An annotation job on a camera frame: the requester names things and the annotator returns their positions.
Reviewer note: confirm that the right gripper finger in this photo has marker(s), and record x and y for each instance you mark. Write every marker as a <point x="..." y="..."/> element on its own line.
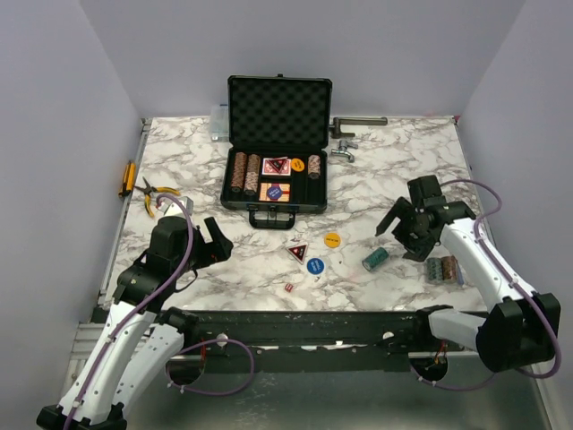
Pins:
<point x="417" y="247"/>
<point x="401" y="209"/>

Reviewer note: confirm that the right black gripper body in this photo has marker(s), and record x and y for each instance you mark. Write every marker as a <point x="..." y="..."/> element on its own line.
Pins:
<point x="410" y="229"/>

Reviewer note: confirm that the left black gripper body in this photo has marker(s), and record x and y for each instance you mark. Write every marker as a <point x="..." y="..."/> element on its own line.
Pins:
<point x="205" y="253"/>

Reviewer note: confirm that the brown red chip stack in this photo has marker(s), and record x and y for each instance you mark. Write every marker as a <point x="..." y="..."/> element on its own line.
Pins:
<point x="449" y="266"/>

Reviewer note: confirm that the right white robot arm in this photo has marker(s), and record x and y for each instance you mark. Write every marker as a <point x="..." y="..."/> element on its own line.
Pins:
<point x="522" y="325"/>

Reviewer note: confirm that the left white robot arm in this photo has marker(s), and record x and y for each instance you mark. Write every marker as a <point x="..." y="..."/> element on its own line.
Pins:
<point x="137" y="340"/>

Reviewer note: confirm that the black poker set case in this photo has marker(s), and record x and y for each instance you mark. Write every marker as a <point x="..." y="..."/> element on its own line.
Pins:
<point x="277" y="117"/>

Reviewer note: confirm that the grey green chip stack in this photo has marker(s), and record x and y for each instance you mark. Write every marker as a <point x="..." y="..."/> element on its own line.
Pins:
<point x="434" y="271"/>

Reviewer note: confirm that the blue pen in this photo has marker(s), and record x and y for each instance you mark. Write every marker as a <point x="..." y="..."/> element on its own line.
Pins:
<point x="460" y="277"/>

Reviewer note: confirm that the brown chip stack far left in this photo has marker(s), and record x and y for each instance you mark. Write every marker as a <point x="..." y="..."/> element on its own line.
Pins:
<point x="239" y="172"/>

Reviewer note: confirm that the blue round button in case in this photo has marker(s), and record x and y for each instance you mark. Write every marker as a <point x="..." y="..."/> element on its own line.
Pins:
<point x="274" y="192"/>

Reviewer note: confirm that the yellow round button on table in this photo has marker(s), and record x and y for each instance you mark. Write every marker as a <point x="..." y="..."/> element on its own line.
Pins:
<point x="332" y="240"/>

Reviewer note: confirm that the orange playing card deck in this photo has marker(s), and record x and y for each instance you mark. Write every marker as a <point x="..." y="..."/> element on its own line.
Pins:
<point x="286" y="189"/>

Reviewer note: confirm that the silver metal tap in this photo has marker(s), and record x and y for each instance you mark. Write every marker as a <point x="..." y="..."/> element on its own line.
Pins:
<point x="344" y="150"/>

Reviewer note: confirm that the black red triangle on table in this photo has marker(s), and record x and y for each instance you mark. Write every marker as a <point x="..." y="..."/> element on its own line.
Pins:
<point x="298" y="252"/>

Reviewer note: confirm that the black red triangle button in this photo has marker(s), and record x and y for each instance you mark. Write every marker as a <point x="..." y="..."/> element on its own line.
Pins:
<point x="279" y="166"/>

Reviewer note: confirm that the red playing card deck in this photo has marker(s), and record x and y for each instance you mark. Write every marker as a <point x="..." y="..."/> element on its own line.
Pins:
<point x="266" y="168"/>

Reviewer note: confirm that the orange black utility knife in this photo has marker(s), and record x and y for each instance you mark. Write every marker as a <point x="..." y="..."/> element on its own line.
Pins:
<point x="128" y="179"/>

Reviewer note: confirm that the blue round button on table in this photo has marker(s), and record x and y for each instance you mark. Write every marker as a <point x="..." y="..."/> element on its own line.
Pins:
<point x="315" y="266"/>

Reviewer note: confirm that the yellow big blind button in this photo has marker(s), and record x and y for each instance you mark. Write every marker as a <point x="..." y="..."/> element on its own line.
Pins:
<point x="297" y="165"/>

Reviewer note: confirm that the clear plastic organizer box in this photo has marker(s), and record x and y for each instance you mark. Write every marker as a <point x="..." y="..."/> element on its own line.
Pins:
<point x="219" y="123"/>

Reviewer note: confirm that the yellow handled pliers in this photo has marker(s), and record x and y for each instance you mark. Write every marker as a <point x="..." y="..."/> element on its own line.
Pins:
<point x="149" y="190"/>

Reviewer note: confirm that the grey metal door handle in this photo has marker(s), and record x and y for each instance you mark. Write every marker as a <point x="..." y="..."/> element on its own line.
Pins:
<point x="337" y="122"/>

